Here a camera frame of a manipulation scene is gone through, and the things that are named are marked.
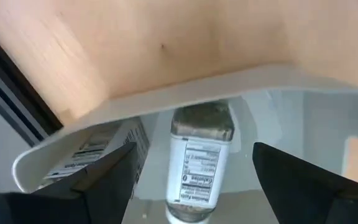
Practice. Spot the white plastic bin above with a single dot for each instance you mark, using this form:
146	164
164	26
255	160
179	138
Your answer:
166	99

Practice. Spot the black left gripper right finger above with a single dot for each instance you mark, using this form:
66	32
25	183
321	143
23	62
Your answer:
306	202

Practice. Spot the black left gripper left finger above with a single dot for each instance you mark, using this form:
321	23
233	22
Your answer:
98	202

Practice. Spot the black aluminium table frame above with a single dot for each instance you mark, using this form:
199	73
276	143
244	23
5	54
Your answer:
11	93

